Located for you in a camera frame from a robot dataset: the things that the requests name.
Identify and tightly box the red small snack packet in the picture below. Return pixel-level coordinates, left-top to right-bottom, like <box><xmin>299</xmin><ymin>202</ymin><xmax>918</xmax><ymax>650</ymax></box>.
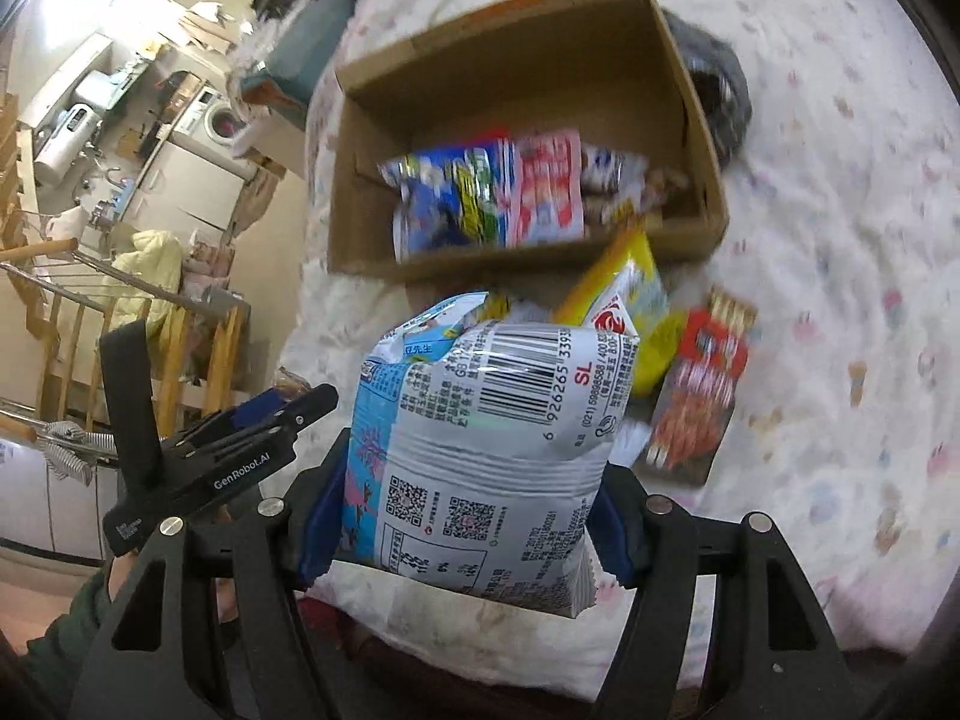
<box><xmin>641</xmin><ymin>307</ymin><xmax>748</xmax><ymax>488</ymax></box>

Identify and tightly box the large white pink snack bag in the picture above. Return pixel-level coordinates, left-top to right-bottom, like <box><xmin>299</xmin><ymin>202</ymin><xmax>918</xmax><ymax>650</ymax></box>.
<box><xmin>342</xmin><ymin>291</ymin><xmax>638</xmax><ymax>617</ymax></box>

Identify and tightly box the yellow chip bag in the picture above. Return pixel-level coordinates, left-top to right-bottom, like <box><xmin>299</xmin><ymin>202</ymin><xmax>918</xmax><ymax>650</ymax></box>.
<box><xmin>551</xmin><ymin>226</ymin><xmax>686</xmax><ymax>398</ymax></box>

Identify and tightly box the tan peanut snack packet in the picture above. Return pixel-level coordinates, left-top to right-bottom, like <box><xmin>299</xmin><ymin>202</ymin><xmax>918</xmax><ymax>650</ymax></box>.
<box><xmin>584</xmin><ymin>167</ymin><xmax>690</xmax><ymax>231</ymax></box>

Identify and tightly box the white biscuit packet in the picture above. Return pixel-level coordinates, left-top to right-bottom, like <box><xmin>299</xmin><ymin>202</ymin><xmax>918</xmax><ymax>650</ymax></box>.
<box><xmin>579</xmin><ymin>143</ymin><xmax>649</xmax><ymax>197</ymax></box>

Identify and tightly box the red cartoon face snack bag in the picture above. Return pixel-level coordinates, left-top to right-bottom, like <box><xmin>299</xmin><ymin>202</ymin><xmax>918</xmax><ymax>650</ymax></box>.
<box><xmin>508</xmin><ymin>128</ymin><xmax>584</xmax><ymax>247</ymax></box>

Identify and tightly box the blue lonely god snack bag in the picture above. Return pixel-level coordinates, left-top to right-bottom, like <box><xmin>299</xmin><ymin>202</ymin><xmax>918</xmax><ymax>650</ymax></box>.
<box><xmin>377</xmin><ymin>138</ymin><xmax>517</xmax><ymax>262</ymax></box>

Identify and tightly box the brown cardboard box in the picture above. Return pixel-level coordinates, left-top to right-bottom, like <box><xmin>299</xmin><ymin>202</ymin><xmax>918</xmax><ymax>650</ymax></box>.
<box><xmin>327</xmin><ymin>0</ymin><xmax>729</xmax><ymax>283</ymax></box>

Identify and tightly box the plaid beige snack bar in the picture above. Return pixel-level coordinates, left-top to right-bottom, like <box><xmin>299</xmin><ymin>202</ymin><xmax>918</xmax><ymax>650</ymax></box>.
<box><xmin>706</xmin><ymin>286</ymin><xmax>758</xmax><ymax>337</ymax></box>

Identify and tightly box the person's left hand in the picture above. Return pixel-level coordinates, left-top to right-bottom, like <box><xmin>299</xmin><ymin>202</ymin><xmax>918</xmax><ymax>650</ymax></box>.
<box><xmin>106</xmin><ymin>551</ymin><xmax>139</xmax><ymax>601</ymax></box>

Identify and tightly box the wooden chair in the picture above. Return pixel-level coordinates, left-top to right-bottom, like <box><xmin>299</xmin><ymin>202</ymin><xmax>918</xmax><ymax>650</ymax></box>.
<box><xmin>2</xmin><ymin>94</ymin><xmax>244</xmax><ymax>440</ymax></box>

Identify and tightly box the yellow cloth bundle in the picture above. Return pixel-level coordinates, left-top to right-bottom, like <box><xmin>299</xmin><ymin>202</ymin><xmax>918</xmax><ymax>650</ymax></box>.
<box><xmin>103</xmin><ymin>231</ymin><xmax>182</xmax><ymax>335</ymax></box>

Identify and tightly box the white kitchen cabinet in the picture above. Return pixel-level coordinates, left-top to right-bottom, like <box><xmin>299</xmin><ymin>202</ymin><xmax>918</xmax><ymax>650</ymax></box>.
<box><xmin>122</xmin><ymin>143</ymin><xmax>244</xmax><ymax>244</ymax></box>

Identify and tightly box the white water heater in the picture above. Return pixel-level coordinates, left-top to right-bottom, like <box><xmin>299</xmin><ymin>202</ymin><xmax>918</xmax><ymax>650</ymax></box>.
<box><xmin>34</xmin><ymin>103</ymin><xmax>101</xmax><ymax>187</ymax></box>

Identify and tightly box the white washing machine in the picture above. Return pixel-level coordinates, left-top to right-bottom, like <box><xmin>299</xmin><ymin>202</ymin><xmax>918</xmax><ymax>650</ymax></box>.
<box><xmin>171</xmin><ymin>85</ymin><xmax>245</xmax><ymax>160</ymax></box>

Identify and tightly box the white patterned bed quilt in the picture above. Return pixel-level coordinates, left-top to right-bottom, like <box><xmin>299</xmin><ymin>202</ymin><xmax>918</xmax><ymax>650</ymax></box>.
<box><xmin>280</xmin><ymin>0</ymin><xmax>958</xmax><ymax>700</ymax></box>

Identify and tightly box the teal folded blanket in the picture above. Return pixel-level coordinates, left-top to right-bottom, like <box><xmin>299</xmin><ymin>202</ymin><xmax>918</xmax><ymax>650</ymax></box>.
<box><xmin>239</xmin><ymin>0</ymin><xmax>355</xmax><ymax>128</ymax></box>

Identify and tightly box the grey striped cloth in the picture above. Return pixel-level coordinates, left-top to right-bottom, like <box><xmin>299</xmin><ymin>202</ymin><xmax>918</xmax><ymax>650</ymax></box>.
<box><xmin>664</xmin><ymin>10</ymin><xmax>754</xmax><ymax>169</ymax></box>

